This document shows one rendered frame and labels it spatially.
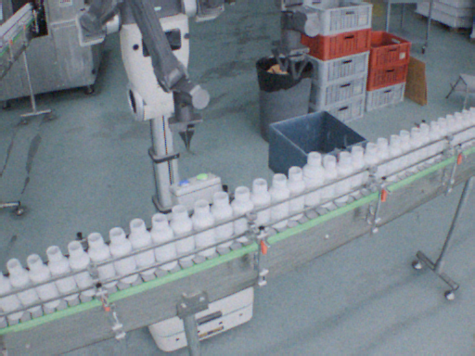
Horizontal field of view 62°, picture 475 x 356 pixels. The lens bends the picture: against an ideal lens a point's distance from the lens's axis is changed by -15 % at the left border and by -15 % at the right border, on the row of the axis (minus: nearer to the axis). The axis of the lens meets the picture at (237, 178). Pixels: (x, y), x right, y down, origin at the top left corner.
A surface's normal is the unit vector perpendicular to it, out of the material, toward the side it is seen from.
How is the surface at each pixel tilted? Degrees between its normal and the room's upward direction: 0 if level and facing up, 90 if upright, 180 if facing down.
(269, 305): 0
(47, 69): 90
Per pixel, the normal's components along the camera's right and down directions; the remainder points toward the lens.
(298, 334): -0.01, -0.82
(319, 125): 0.48, 0.50
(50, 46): 0.18, 0.57
